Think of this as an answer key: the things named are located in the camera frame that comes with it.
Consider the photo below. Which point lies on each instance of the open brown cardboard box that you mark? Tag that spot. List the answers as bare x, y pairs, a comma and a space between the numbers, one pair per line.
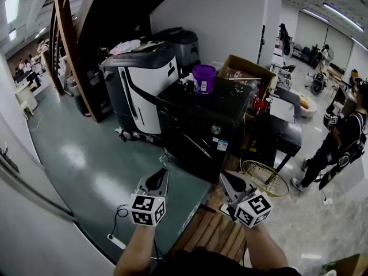
238, 63

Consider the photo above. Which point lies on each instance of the wooden slatted pallet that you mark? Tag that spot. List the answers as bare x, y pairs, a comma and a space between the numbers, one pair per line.
210, 231

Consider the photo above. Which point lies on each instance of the white powder pile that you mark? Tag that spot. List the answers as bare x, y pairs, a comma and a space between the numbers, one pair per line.
185, 80

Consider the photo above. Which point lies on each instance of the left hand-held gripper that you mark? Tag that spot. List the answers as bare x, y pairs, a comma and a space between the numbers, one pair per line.
143, 208

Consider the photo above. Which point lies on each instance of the black table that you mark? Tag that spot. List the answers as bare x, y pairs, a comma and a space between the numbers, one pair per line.
281, 134

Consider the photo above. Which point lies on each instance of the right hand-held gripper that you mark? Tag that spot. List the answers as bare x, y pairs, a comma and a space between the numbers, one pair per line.
253, 208

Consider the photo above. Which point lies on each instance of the person's left forearm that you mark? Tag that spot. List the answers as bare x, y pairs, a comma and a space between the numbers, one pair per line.
135, 252

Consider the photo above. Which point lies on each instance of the white power strip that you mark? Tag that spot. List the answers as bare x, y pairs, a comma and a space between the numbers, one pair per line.
116, 241

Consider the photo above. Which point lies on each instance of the pink packet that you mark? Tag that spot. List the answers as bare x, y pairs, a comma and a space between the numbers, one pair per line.
123, 47

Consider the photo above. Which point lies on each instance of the black cabinet appliance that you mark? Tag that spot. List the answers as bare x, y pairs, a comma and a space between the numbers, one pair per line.
201, 105

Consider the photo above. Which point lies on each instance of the beige plastic part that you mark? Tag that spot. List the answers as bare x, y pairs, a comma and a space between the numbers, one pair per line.
149, 45

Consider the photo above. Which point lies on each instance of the grey black machine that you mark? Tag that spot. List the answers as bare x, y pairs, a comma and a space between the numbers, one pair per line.
184, 47

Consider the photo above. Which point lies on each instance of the red tool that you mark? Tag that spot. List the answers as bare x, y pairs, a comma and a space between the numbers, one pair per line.
260, 103

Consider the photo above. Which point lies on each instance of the person's black clothing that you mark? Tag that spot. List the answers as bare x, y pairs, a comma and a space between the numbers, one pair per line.
215, 264

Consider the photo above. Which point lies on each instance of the white desk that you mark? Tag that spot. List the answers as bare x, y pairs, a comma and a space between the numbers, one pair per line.
26, 96

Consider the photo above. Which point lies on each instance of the ceiling light panel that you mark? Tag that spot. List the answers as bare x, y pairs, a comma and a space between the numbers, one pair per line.
12, 34
13, 6

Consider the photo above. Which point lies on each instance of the large brown cardboard box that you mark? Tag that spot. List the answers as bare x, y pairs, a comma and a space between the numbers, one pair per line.
348, 264

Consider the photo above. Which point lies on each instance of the white floor socket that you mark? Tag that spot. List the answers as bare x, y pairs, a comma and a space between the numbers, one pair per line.
327, 201

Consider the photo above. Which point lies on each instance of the person's right forearm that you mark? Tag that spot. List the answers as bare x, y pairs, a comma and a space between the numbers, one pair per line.
264, 249

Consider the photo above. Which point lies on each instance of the purple plastic bucket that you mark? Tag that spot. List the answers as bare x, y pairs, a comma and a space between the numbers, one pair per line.
204, 79

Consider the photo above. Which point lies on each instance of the metal rod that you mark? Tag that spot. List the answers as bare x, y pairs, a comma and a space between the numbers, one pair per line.
244, 78

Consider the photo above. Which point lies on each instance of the grey bin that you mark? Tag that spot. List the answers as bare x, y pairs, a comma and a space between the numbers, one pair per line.
72, 86

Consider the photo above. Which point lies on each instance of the curved wooden staircase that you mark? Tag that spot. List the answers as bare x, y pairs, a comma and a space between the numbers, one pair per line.
66, 39

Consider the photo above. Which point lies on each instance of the white black floor scrubber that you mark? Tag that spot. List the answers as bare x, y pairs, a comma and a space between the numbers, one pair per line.
146, 76

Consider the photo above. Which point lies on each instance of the ceiling light strip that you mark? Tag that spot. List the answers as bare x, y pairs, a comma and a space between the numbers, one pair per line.
316, 15
342, 15
359, 42

